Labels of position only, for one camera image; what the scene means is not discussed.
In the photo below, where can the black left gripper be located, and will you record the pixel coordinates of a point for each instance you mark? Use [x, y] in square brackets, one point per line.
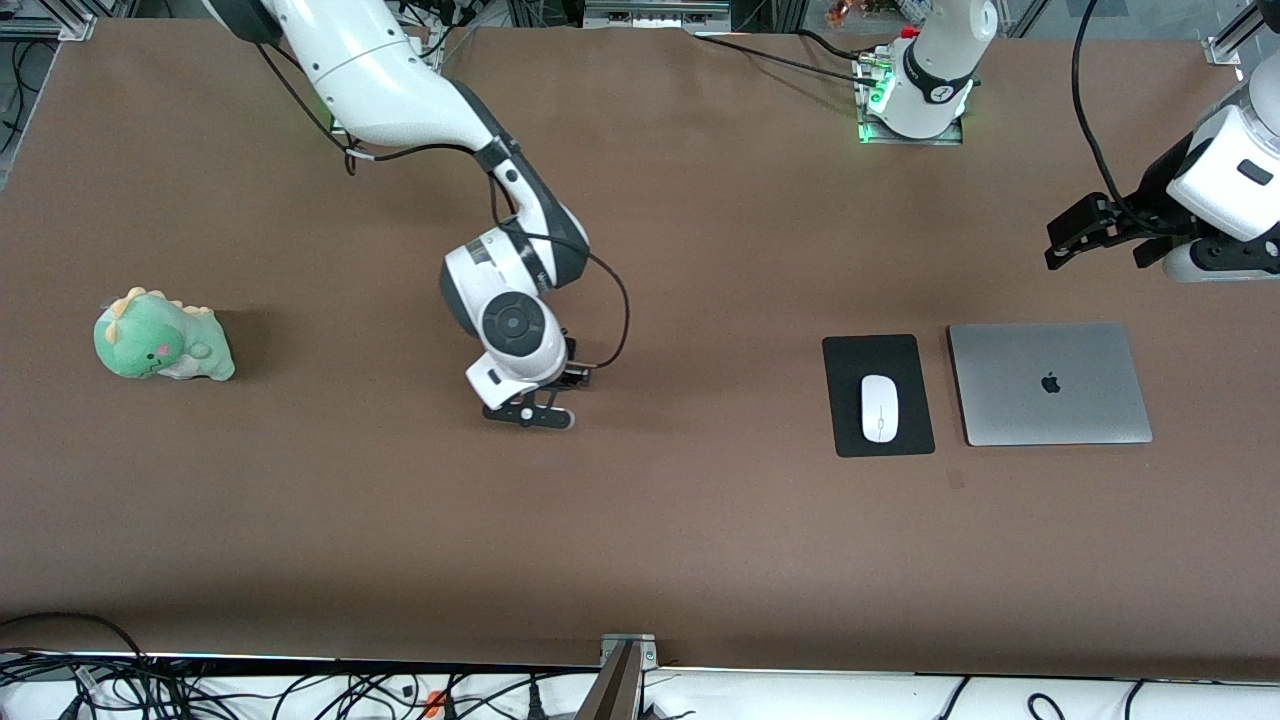
[1152, 204]

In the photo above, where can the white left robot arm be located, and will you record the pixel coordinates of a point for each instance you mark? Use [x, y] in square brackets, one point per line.
[940, 60]

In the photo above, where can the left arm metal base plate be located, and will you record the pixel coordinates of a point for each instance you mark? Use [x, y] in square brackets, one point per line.
[866, 95]

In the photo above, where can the grey metal frame box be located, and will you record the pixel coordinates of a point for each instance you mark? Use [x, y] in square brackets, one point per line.
[655, 14]

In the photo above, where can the black mouse pad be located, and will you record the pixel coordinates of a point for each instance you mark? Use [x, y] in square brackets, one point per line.
[845, 400]

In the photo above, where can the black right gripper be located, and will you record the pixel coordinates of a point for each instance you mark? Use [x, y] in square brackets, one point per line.
[572, 371]

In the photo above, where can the green plush dinosaur toy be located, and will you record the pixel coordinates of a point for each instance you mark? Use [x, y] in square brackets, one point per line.
[160, 340]

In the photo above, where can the small orange clip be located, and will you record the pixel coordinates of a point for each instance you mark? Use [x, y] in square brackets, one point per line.
[434, 703]

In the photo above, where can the white computer mouse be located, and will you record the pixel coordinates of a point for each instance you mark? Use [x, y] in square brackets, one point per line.
[879, 407]

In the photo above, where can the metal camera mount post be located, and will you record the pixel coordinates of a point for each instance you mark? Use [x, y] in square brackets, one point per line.
[618, 680]

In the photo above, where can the silver closed laptop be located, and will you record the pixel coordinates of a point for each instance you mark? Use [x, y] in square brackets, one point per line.
[1050, 385]

